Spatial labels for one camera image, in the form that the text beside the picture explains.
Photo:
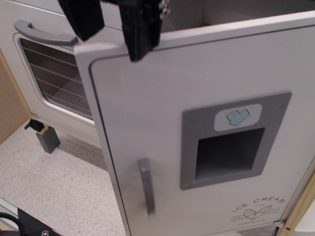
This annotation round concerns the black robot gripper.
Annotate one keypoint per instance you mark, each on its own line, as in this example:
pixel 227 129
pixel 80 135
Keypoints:
pixel 141 21

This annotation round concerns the white toy fridge door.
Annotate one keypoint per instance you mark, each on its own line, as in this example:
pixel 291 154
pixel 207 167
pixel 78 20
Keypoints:
pixel 137 108

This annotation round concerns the white toy oven door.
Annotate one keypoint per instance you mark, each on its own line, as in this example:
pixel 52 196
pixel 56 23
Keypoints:
pixel 46 75

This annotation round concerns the wooden left side panel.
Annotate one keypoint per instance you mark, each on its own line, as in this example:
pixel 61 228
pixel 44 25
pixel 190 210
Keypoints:
pixel 13 109

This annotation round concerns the grey kitchen leg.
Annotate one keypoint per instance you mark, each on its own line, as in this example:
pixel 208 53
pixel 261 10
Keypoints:
pixel 49 140

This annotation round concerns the grey ice dispenser panel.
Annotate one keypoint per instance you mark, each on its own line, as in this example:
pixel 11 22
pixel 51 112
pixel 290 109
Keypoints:
pixel 229 141

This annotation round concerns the grey oven door handle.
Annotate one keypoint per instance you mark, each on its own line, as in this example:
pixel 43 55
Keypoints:
pixel 63 39

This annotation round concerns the black clamp bracket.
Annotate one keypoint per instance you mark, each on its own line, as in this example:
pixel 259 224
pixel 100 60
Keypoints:
pixel 35 125

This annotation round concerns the grey fridge door handle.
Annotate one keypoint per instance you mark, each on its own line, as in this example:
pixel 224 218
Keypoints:
pixel 147 183

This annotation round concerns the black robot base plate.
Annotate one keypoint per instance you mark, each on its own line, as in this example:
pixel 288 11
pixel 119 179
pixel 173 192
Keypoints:
pixel 34 227

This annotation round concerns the light wooden side post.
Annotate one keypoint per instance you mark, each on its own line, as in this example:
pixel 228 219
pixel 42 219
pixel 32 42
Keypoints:
pixel 299 210

